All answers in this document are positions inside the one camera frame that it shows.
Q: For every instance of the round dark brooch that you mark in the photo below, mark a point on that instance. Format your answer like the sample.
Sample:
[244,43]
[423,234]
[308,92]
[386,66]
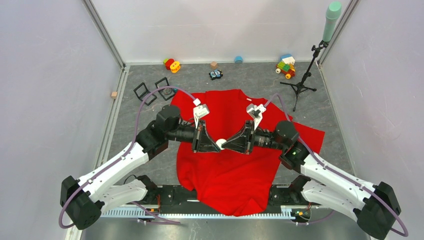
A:
[168,91]

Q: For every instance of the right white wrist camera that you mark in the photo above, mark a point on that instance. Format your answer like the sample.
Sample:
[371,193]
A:
[256,113]

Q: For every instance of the brown wooden cube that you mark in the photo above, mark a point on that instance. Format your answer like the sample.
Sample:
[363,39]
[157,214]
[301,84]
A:
[213,65]

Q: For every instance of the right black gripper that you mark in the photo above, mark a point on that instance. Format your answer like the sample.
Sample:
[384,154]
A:
[241,143]

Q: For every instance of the black display case right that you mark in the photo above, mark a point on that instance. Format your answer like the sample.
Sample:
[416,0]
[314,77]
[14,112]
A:
[164,83]

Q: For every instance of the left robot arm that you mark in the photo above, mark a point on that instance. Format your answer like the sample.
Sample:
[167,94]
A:
[84,199]

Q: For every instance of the colourful brick toy car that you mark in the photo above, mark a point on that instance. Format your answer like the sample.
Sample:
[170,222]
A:
[286,66]

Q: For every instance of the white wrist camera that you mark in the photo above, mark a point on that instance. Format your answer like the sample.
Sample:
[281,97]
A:
[256,113]
[199,111]

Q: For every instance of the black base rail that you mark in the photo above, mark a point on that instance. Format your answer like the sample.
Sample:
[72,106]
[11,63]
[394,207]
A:
[175,199]

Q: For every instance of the red t-shirt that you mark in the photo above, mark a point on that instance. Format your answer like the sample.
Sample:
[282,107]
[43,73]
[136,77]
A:
[232,183]

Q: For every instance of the tan wooden cube on rail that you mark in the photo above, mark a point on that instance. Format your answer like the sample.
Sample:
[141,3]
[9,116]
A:
[114,95]

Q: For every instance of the black display case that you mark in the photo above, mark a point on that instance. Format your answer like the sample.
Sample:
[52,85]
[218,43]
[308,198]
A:
[141,92]
[164,83]

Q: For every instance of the red yellow green toy blocks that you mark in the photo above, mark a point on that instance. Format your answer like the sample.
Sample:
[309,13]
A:
[172,65]

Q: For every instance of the blue cylinder block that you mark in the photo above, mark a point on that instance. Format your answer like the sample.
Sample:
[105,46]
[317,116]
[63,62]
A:
[238,59]

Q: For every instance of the round orange brooch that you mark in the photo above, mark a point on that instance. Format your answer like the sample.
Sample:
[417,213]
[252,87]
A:
[220,143]

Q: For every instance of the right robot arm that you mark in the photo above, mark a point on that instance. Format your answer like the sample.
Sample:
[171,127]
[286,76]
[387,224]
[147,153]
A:
[374,207]

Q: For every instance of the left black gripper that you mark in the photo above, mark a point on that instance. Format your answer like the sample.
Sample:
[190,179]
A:
[207,144]

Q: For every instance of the green microphone on tripod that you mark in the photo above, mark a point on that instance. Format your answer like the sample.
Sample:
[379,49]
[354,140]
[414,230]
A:
[333,12]

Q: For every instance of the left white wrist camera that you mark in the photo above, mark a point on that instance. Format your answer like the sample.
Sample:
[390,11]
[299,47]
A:
[199,111]

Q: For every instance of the black display case left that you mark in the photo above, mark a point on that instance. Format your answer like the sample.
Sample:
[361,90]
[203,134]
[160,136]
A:
[141,92]

